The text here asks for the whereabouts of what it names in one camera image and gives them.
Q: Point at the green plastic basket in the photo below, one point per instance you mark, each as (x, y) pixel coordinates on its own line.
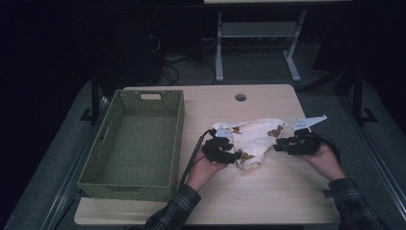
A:
(137, 140)

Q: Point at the person's left hand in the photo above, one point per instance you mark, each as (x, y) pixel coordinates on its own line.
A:
(204, 174)

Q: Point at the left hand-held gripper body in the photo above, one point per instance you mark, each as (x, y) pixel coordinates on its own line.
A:
(213, 148)

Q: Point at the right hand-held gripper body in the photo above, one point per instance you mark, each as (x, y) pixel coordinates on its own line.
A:
(304, 143)

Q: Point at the aluminium rail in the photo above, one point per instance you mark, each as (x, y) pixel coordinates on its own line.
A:
(73, 169)
(373, 153)

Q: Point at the white metal desk frame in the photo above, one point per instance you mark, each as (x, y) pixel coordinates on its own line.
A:
(255, 30)

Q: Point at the black metal stand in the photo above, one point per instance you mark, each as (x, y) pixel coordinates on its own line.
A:
(95, 96)
(358, 96)

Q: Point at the person's right hand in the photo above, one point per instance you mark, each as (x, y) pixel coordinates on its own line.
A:
(324, 163)

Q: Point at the dark computer tower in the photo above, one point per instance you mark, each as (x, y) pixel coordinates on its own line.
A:
(137, 51)

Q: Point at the white patterned cloth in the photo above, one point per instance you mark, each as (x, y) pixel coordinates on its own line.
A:
(255, 140)

